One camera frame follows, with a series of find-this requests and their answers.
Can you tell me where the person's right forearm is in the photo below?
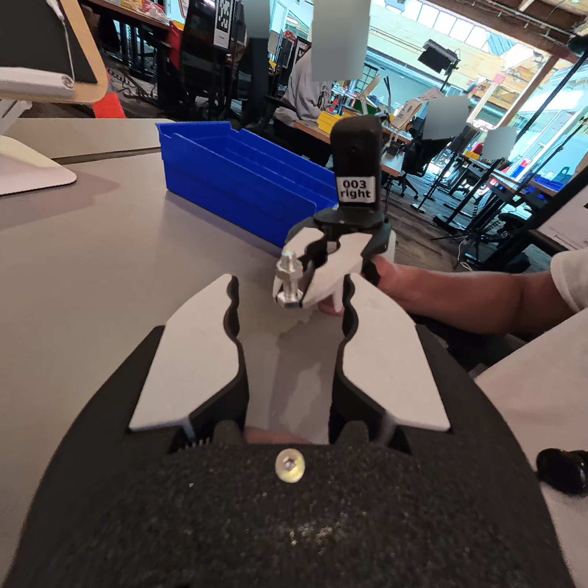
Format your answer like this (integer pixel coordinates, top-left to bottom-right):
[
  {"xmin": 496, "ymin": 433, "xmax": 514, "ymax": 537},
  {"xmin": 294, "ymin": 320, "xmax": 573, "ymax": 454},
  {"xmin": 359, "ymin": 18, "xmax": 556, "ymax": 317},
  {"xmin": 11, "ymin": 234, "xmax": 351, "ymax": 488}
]
[{"xmin": 410, "ymin": 269, "xmax": 575, "ymax": 334}]

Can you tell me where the person's white shirt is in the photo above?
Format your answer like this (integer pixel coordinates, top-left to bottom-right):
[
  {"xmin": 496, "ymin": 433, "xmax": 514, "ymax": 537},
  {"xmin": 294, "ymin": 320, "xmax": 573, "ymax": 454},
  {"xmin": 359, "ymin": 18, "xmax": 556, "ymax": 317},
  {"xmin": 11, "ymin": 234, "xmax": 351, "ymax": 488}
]
[{"xmin": 474, "ymin": 250, "xmax": 588, "ymax": 588}]

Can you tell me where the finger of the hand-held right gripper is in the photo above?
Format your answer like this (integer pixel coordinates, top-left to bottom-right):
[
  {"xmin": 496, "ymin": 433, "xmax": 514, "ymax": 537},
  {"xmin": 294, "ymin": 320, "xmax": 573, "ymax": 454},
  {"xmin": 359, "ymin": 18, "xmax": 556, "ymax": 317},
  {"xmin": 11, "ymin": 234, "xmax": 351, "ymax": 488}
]
[
  {"xmin": 300, "ymin": 232, "xmax": 374, "ymax": 319},
  {"xmin": 273, "ymin": 227, "xmax": 325, "ymax": 304}
]

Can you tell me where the orange traffic cone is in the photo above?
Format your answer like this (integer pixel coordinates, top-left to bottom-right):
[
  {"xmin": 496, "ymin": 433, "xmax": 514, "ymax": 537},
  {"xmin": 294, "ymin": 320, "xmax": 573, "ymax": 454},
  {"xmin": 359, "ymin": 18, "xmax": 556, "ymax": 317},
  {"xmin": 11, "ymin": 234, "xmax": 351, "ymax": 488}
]
[{"xmin": 92, "ymin": 69, "xmax": 127, "ymax": 119}]

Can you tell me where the blue plastic bin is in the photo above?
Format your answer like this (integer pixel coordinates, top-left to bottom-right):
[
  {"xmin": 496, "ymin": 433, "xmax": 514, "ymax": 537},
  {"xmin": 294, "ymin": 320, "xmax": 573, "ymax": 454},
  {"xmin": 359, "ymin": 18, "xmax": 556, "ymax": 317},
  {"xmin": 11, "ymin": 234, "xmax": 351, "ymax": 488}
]
[{"xmin": 155, "ymin": 121, "xmax": 339, "ymax": 249}]

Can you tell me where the grey desk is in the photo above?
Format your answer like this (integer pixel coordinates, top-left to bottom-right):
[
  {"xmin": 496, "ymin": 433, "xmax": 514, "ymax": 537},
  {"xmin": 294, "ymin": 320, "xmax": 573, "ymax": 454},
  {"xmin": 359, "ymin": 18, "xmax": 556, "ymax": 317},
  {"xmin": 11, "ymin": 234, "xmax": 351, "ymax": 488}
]
[
  {"xmin": 0, "ymin": 151, "xmax": 350, "ymax": 547},
  {"xmin": 6, "ymin": 118, "xmax": 176, "ymax": 160}
]

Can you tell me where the marker poster on stand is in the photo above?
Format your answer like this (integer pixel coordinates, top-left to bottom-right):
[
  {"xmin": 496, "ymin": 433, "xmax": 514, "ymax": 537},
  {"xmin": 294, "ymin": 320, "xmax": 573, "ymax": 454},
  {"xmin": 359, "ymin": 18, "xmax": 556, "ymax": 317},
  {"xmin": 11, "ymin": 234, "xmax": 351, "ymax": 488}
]
[{"xmin": 213, "ymin": 0, "xmax": 236, "ymax": 50}]

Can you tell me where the black studio light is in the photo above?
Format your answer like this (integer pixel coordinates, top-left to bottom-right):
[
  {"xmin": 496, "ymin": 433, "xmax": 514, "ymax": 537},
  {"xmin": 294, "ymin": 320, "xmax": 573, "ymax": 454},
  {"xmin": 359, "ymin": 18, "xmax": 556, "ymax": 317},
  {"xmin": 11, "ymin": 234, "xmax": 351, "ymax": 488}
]
[{"xmin": 417, "ymin": 39, "xmax": 461, "ymax": 70}]

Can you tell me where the black badge reel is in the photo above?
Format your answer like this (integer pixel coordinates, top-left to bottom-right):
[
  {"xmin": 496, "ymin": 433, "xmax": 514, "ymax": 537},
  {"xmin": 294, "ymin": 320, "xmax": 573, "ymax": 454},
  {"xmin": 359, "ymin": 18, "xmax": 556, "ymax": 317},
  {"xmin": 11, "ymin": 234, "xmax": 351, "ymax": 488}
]
[{"xmin": 536, "ymin": 448, "xmax": 588, "ymax": 495}]

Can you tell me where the black office chair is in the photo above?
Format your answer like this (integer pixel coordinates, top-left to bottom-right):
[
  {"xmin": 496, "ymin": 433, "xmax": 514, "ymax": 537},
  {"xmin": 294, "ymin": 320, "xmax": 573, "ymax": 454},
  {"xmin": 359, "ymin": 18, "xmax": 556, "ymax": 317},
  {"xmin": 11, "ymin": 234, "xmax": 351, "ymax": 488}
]
[{"xmin": 400, "ymin": 133, "xmax": 445, "ymax": 200}]

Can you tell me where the person's right hand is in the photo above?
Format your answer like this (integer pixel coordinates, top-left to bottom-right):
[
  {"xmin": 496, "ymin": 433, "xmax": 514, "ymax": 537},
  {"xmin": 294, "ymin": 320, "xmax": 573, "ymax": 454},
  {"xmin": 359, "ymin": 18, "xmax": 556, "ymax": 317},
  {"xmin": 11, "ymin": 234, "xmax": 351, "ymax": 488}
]
[{"xmin": 318, "ymin": 255, "xmax": 415, "ymax": 323}]

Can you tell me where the silver hex bolt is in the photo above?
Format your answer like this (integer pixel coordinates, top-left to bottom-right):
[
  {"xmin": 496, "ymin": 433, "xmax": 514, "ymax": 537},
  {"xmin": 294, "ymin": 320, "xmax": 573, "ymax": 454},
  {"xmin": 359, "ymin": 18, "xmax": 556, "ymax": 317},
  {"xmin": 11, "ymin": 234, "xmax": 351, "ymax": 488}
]
[{"xmin": 275, "ymin": 250, "xmax": 305, "ymax": 309}]

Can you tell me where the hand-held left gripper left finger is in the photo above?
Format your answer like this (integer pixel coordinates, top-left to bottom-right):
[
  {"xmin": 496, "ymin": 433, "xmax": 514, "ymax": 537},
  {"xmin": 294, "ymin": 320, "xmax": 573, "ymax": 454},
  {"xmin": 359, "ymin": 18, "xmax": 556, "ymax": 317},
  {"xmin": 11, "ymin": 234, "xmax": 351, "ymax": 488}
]
[{"xmin": 129, "ymin": 274, "xmax": 251, "ymax": 442}]

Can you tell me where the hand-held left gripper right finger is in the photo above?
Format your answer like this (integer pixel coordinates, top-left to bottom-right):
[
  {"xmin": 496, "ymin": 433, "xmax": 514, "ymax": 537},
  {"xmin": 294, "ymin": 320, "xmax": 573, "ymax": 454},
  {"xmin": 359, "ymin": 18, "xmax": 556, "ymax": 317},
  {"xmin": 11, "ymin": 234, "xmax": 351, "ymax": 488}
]
[{"xmin": 331, "ymin": 273, "xmax": 451, "ymax": 444}]

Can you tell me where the wood-framed black screen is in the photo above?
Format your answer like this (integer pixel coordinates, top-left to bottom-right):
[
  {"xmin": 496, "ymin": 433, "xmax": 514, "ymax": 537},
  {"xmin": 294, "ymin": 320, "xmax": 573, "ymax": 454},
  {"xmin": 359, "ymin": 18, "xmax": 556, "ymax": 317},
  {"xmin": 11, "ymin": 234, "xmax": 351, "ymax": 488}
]
[{"xmin": 0, "ymin": 0, "xmax": 109, "ymax": 104}]

